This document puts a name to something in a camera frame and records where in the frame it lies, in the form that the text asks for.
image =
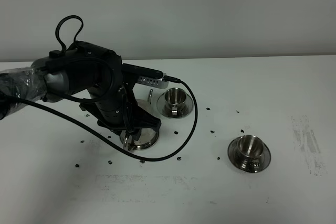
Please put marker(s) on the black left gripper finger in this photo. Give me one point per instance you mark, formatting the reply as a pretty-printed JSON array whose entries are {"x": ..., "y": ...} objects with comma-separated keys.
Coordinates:
[
  {"x": 91, "y": 108},
  {"x": 144, "y": 120}
]

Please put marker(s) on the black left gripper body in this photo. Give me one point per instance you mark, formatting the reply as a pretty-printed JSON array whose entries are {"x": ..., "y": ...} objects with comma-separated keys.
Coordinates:
[{"x": 117, "y": 111}]

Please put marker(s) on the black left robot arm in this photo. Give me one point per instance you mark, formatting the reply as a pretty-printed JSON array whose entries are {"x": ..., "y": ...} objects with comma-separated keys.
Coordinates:
[{"x": 93, "y": 76}]

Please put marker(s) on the stainless steel teapot saucer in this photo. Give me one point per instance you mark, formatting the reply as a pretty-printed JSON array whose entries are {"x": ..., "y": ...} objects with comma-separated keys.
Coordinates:
[{"x": 148, "y": 137}]

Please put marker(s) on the far stainless steel saucer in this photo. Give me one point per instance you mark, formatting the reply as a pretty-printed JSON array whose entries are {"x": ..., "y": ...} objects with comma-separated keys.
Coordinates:
[{"x": 184, "y": 111}]

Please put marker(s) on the far stainless steel teacup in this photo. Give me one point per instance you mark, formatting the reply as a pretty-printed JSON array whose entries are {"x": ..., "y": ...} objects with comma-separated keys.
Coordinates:
[{"x": 175, "y": 98}]

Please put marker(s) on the stainless steel teacup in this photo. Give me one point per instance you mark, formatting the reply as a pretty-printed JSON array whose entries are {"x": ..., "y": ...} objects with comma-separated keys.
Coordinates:
[
  {"x": 175, "y": 98},
  {"x": 251, "y": 148}
]

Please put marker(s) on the near stainless steel saucer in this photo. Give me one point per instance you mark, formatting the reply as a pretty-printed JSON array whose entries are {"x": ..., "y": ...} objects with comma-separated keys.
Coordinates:
[{"x": 237, "y": 160}]

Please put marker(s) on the near stainless steel teacup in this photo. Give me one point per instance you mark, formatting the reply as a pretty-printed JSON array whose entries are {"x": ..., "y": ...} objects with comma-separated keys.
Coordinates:
[{"x": 251, "y": 148}]

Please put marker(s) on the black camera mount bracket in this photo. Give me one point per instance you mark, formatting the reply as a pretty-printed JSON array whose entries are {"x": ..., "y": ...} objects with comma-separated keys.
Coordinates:
[{"x": 132, "y": 72}]

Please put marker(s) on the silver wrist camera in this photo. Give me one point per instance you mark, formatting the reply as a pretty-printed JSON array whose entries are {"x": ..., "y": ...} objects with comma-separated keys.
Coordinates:
[{"x": 156, "y": 83}]

